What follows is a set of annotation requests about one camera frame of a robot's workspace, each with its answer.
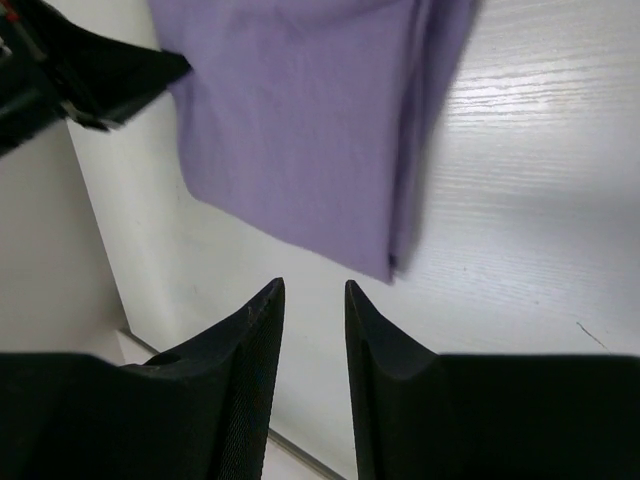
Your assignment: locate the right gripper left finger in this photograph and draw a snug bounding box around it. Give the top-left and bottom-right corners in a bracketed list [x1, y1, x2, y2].
[1, 278, 285, 479]

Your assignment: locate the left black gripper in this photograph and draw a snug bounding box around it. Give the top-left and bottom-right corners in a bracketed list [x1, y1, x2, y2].
[1, 1, 191, 155]

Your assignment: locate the purple t shirt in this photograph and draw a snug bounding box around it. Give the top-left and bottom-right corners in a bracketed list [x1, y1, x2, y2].
[150, 1, 479, 283]

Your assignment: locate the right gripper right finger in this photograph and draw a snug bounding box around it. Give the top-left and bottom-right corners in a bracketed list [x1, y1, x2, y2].
[344, 281, 639, 479]

